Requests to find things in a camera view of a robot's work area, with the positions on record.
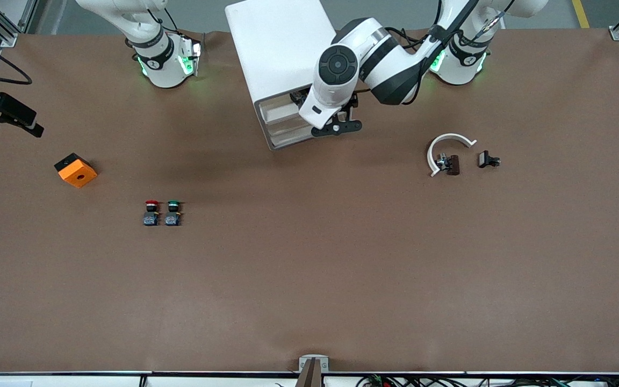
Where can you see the red push button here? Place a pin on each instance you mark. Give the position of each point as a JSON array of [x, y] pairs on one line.
[[151, 204]]

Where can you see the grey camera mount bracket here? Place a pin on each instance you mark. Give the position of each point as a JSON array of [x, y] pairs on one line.
[[314, 368]]

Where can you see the green push button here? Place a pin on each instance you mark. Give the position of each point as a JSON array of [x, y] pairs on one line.
[[173, 204]]

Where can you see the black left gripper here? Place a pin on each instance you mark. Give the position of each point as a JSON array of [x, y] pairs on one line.
[[300, 99]]

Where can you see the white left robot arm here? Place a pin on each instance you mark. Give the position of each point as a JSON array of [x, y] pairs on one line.
[[366, 45]]

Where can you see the brown table cover sheet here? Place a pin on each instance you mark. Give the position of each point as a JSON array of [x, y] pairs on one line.
[[309, 269]]

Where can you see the silver left arm base block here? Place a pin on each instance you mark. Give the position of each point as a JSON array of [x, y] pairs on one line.
[[438, 60]]

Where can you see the small black clip part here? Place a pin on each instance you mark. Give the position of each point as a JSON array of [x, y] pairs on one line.
[[484, 159]]

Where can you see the orange box with hole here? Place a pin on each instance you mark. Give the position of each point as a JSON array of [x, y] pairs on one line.
[[77, 173]]

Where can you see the silver right arm base block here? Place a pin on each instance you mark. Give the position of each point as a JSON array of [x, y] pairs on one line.
[[191, 56]]

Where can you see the brown cylinder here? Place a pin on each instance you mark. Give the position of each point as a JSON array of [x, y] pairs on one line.
[[454, 165]]

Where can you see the white curved pipe clamp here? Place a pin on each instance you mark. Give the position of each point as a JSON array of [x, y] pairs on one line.
[[434, 150]]

